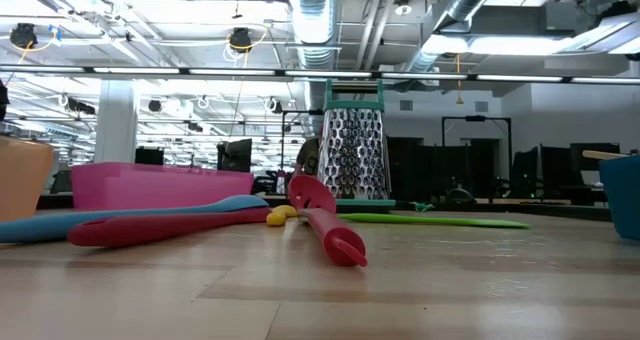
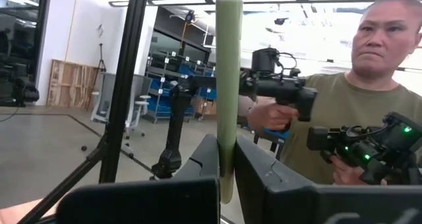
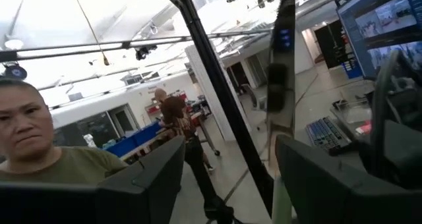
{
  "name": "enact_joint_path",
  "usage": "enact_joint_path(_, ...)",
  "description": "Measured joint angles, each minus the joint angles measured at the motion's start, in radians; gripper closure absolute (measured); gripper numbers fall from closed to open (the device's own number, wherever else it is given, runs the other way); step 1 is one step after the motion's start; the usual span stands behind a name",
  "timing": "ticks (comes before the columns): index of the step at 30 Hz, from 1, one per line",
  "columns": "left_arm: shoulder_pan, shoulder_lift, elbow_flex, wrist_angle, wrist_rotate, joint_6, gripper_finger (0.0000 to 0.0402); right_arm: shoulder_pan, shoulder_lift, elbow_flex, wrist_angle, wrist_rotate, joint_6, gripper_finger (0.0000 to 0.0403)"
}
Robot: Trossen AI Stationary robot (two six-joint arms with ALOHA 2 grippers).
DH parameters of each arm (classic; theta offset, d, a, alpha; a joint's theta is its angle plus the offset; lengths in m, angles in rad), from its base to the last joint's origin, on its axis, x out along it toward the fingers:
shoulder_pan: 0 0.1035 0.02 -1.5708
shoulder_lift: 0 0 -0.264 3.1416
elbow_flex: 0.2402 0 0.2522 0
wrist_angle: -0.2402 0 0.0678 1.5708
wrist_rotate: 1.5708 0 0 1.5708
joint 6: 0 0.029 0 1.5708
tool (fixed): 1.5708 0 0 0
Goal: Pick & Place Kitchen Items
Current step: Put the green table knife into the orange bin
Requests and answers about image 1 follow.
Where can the yellow silicone spoon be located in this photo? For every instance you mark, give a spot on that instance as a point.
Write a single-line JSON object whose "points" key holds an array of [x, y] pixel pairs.
{"points": [[277, 217]]}

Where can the red slotted spoon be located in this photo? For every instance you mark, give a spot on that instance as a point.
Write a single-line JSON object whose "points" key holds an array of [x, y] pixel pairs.
{"points": [[335, 237]]}

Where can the green silicone spatula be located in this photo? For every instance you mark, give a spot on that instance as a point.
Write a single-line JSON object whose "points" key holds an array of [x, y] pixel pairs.
{"points": [[450, 221]]}

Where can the dark red solid spoon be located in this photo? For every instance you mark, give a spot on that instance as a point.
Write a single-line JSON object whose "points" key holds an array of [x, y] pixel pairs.
{"points": [[150, 227]]}

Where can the blue silicone spoon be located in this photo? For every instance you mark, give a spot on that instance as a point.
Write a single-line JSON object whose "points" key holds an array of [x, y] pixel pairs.
{"points": [[50, 227]]}

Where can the person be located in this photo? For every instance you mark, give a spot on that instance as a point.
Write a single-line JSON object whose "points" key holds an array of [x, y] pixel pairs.
{"points": [[309, 157]]}

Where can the teal metal box grater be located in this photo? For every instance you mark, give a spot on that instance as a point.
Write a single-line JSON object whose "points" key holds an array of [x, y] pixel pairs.
{"points": [[352, 150]]}

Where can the long strip light bar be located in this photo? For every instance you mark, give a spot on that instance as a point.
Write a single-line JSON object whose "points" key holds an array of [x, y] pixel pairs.
{"points": [[325, 73]]}

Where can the small teal plastic piece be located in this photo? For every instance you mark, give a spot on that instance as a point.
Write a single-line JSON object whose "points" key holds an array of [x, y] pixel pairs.
{"points": [[421, 207]]}

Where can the pink plastic bin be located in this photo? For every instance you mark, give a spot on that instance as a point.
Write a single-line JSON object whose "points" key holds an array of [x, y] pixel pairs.
{"points": [[160, 185]]}

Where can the small dark office monitor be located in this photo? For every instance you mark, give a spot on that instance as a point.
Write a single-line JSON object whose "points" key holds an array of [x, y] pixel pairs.
{"points": [[149, 156]]}

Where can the round ceiling sensor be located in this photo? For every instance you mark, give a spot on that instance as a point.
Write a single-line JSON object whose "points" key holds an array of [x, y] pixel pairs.
{"points": [[403, 9]]}

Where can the white building pillar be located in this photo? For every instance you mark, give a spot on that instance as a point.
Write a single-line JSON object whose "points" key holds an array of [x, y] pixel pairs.
{"points": [[115, 125]]}

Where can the orange plastic bin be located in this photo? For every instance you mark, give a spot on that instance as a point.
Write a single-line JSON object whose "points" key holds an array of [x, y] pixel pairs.
{"points": [[22, 180]]}

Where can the blue plastic bin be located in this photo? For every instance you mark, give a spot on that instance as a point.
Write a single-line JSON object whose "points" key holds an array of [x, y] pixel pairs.
{"points": [[622, 200]]}

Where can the wide silver ventilation duct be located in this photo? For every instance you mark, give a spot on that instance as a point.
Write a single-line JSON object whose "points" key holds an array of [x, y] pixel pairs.
{"points": [[312, 20]]}

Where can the black metal gantry frame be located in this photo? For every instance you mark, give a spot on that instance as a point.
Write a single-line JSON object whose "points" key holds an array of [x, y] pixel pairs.
{"points": [[475, 118]]}

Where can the black metal table frame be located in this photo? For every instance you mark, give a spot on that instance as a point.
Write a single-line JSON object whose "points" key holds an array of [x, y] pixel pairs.
{"points": [[550, 212]]}

